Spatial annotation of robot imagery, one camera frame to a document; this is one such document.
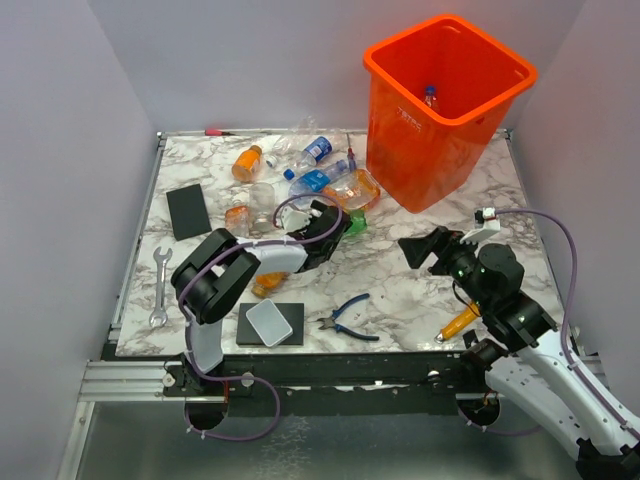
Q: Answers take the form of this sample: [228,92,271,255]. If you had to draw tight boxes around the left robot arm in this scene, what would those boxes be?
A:
[170,195,352,395]

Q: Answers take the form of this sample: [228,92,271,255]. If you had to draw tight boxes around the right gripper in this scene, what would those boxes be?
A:
[399,223,492,310]

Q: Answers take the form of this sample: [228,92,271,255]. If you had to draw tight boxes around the blue label bottle top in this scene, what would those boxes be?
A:
[294,136,333,169]

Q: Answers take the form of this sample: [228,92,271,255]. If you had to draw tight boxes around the tall orange label bottle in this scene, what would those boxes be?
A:
[225,202,250,238]

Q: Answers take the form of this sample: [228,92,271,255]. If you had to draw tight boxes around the clear crushed bottle back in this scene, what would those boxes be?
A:
[272,116,318,154]

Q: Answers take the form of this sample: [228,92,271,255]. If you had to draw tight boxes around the blue handle pliers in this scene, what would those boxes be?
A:
[316,293,380,342]

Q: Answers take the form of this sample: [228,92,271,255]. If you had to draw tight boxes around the black foam pad upper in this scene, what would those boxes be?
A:
[166,184,211,241]

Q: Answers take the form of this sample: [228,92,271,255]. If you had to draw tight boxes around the orange plastic bin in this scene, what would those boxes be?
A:
[363,14,538,213]

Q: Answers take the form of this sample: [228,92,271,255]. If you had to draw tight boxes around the small orange juice bottle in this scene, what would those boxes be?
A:
[231,145,262,183]

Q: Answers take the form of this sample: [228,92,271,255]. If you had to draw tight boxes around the blue pepsi bottle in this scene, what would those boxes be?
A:
[424,85,440,113]

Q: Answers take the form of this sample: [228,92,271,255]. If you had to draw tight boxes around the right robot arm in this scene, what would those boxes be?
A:
[398,226,639,479]

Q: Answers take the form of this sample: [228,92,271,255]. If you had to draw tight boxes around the large crushed orange bottle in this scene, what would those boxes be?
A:
[322,169,380,212]

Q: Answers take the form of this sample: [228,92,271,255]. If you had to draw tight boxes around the white bottle cap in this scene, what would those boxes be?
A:
[265,155,278,168]

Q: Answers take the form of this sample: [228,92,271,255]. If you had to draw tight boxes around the blue label water bottle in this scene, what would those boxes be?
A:
[289,160,352,197]

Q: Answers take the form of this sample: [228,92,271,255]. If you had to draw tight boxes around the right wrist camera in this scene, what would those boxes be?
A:
[460,207,501,244]

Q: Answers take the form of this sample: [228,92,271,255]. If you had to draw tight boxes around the red pen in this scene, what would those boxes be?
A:
[204,128,233,137]

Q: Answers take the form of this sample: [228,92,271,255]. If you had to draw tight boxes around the green sprite bottle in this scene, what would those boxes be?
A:
[344,209,368,237]

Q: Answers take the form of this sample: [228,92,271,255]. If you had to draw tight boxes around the silver wrench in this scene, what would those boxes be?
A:
[149,247,172,328]

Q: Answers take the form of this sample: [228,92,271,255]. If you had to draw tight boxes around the yellow handle utility knife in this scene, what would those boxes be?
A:
[434,303,480,343]

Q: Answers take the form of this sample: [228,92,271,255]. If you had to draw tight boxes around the white rounded box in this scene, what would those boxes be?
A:
[246,299,293,348]

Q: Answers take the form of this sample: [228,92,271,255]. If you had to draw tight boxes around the red screwdriver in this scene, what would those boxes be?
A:
[345,132,357,172]

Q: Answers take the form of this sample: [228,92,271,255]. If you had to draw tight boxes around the clear plastic cup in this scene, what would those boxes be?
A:
[249,182,276,233]

